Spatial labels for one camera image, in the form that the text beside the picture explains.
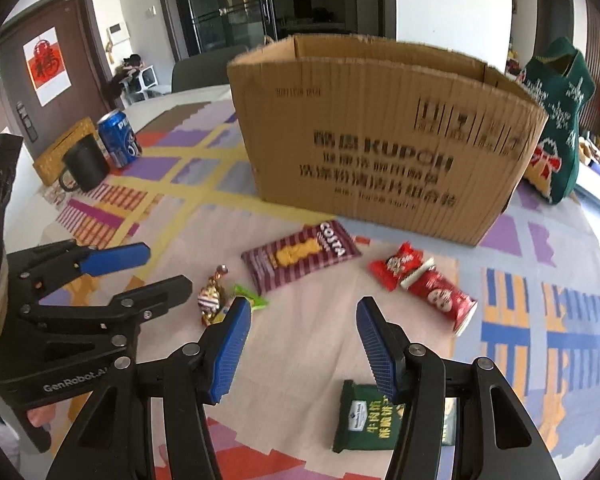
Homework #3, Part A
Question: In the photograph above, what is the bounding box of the red white-ended snack packet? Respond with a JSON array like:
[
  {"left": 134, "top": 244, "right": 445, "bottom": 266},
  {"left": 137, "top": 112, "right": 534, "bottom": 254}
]
[{"left": 401, "top": 259, "right": 479, "bottom": 337}]

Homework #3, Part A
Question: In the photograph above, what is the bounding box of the bright green candy wrapper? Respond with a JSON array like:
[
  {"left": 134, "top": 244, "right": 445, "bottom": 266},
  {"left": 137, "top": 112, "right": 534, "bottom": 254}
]
[{"left": 232, "top": 285, "right": 270, "bottom": 309}]

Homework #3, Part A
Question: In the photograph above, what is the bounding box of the yellow patterned box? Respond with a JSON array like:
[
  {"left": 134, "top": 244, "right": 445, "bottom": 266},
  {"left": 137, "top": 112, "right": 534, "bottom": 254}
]
[{"left": 32, "top": 116, "right": 101, "bottom": 186}]

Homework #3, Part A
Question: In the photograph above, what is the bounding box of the black door lock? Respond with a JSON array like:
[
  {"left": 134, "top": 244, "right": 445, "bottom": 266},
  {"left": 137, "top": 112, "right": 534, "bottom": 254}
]
[{"left": 15, "top": 102, "right": 38, "bottom": 142}]

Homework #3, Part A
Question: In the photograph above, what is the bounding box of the black framed glass door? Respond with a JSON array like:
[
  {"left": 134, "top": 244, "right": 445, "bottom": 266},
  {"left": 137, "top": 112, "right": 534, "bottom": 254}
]
[{"left": 155, "top": 0, "right": 396, "bottom": 68}]

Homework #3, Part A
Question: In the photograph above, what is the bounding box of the maroon striped snack packet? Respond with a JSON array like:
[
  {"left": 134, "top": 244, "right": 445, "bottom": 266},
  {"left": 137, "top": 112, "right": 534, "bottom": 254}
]
[{"left": 241, "top": 220, "right": 363, "bottom": 296}]

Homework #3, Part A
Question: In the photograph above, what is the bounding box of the white small shelf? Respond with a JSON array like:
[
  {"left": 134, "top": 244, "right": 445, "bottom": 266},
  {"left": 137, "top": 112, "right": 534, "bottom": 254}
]
[{"left": 112, "top": 54, "right": 159, "bottom": 106}]

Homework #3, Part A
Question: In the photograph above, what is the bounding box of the green knitted festive bag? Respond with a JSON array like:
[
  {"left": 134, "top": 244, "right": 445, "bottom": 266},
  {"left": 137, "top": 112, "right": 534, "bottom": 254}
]
[{"left": 517, "top": 36, "right": 597, "bottom": 206}]

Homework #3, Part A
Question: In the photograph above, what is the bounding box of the blue soda can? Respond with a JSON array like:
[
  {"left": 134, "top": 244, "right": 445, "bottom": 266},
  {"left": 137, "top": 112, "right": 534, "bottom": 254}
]
[{"left": 96, "top": 109, "right": 143, "bottom": 168}]

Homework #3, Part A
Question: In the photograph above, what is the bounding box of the brown cardboard box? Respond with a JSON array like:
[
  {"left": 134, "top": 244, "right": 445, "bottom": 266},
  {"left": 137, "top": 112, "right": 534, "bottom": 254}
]
[{"left": 226, "top": 34, "right": 550, "bottom": 247}]

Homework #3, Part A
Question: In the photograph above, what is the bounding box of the black mug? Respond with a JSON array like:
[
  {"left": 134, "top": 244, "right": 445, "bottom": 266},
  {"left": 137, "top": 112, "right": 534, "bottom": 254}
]
[{"left": 58, "top": 136, "right": 110, "bottom": 193}]

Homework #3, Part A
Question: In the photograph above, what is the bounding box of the brown entrance door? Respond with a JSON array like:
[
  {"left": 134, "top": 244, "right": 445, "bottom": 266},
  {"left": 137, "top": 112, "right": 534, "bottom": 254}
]
[{"left": 0, "top": 0, "right": 113, "bottom": 146}]

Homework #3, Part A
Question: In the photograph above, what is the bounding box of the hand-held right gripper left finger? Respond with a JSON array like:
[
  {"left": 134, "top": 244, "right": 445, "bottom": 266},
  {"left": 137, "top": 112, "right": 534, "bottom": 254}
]
[{"left": 45, "top": 296, "right": 253, "bottom": 480}]

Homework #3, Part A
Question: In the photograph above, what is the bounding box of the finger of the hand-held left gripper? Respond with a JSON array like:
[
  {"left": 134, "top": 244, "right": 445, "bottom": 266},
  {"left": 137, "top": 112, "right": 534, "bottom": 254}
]
[
  {"left": 20, "top": 275, "right": 194, "bottom": 331},
  {"left": 7, "top": 239, "right": 151, "bottom": 306}
]

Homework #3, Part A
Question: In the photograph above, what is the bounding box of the person's left hand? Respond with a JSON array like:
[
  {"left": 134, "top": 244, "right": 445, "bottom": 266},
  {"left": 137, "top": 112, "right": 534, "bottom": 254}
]
[{"left": 27, "top": 401, "right": 76, "bottom": 431}]

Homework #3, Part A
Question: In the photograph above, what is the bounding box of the grey dining chair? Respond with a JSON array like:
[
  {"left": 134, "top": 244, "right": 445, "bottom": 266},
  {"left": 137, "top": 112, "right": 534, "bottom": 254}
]
[{"left": 171, "top": 52, "right": 231, "bottom": 94}]

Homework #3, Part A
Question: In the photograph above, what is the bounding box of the gold candy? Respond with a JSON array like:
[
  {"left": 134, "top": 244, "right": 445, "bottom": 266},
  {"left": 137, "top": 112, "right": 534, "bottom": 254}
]
[{"left": 197, "top": 265, "right": 231, "bottom": 326}]

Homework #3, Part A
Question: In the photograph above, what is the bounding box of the dark interior door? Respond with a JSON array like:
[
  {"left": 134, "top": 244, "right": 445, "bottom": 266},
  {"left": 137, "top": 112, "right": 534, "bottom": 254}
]
[{"left": 535, "top": 0, "right": 588, "bottom": 61}]

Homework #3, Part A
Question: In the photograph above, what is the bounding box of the red and white door poster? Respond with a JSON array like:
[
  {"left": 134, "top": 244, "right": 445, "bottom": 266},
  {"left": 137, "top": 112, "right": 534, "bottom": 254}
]
[{"left": 22, "top": 27, "right": 71, "bottom": 107}]

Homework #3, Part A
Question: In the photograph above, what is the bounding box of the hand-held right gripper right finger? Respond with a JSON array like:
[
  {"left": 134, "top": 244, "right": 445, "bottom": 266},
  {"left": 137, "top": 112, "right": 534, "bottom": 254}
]
[{"left": 356, "top": 296, "right": 551, "bottom": 480}]

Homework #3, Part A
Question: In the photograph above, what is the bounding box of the dark green snack packet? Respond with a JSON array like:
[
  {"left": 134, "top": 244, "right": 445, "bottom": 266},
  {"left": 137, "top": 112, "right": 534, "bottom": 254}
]
[{"left": 332, "top": 380, "right": 456, "bottom": 454}]

